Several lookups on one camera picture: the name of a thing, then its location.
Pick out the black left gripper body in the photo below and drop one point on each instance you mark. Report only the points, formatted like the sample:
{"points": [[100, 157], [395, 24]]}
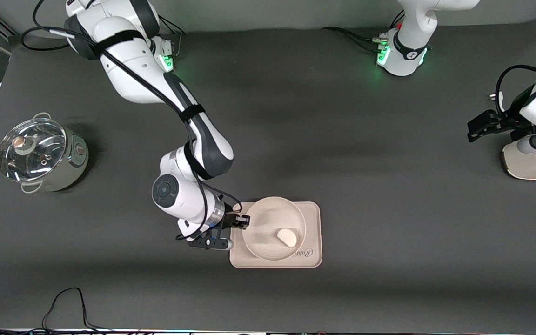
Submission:
{"points": [[508, 119]]}

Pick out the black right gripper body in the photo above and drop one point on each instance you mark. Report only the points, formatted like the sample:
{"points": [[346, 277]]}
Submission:
{"points": [[231, 218]]}

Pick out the round cream plate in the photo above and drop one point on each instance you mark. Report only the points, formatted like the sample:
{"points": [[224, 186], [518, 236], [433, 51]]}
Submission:
{"points": [[268, 223]]}

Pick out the white steamed bun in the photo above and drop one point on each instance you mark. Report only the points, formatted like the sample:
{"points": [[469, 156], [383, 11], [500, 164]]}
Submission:
{"points": [[287, 238]]}

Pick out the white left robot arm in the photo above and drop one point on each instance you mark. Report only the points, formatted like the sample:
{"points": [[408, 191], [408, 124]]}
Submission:
{"points": [[407, 56]]}

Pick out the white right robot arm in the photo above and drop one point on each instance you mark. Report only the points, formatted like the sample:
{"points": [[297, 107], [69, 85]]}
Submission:
{"points": [[133, 70]]}

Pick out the cream tray with rabbit print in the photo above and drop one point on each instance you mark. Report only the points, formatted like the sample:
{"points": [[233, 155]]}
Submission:
{"points": [[313, 218]]}

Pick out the white glossy appliance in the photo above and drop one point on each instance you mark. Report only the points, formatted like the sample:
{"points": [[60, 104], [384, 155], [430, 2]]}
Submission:
{"points": [[533, 160]]}

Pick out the steel pot with glass lid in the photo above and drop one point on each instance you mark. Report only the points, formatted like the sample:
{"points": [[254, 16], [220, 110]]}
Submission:
{"points": [[75, 165]]}

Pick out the glass pot lid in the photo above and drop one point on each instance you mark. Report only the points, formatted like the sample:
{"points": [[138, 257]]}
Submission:
{"points": [[30, 149]]}

